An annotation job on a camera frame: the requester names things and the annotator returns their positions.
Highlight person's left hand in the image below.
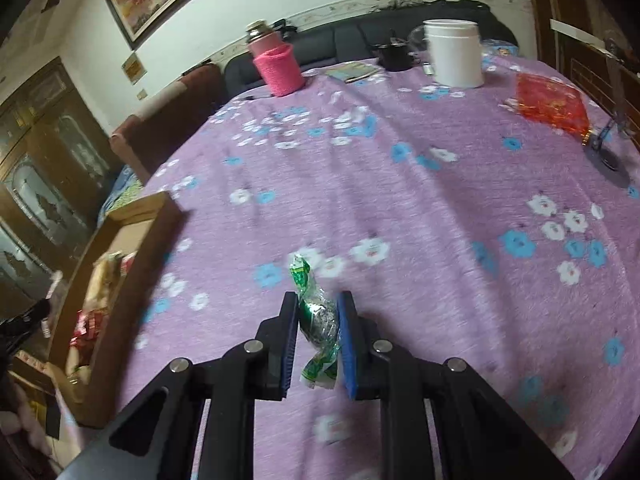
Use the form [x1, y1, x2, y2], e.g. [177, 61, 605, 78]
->
[0, 407, 57, 461]

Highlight white plastic jar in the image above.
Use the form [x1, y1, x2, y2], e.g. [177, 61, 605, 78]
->
[422, 19, 485, 88]

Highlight purple floral tablecloth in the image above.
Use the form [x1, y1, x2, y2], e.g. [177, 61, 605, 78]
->
[50, 55, 640, 480]

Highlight brown armchair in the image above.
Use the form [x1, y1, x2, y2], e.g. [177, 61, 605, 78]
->
[110, 62, 228, 186]

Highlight pink sleeved bottle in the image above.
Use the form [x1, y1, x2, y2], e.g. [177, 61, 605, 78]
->
[245, 20, 307, 98]

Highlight green flat packet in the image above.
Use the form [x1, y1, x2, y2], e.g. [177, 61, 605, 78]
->
[324, 61, 382, 85]

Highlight red patterned bag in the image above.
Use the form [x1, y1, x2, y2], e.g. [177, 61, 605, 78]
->
[515, 73, 592, 137]

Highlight yellow wall plaque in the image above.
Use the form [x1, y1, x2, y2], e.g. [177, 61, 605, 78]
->
[122, 54, 147, 84]

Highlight pile of snacks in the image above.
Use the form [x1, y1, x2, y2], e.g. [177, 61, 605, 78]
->
[67, 251, 138, 378]

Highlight brown cardboard box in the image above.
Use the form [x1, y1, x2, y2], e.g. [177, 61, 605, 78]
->
[47, 191, 187, 429]

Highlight small black container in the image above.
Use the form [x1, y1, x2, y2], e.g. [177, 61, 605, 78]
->
[377, 37, 416, 72]

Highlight green candy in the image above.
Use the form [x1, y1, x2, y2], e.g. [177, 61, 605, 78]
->
[289, 254, 343, 391]

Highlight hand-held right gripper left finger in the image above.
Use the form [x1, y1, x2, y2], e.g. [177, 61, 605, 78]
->
[64, 291, 300, 480]

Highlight blue and green blanket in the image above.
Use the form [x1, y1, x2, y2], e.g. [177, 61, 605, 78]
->
[97, 162, 146, 223]

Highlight black sofa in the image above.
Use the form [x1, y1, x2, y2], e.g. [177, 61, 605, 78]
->
[222, 0, 521, 98]

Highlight blue patterned packet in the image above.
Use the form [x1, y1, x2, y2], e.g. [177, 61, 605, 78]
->
[481, 39, 521, 59]

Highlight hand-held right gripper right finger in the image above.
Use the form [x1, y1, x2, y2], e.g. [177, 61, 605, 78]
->
[336, 290, 575, 480]

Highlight clear glass jar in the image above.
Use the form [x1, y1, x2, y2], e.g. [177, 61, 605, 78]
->
[407, 25, 431, 61]

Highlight wooden glass-door cabinet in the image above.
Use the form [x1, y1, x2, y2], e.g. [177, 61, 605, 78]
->
[0, 57, 123, 321]

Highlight black desktop stand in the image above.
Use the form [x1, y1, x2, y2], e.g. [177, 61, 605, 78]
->
[549, 18, 640, 190]

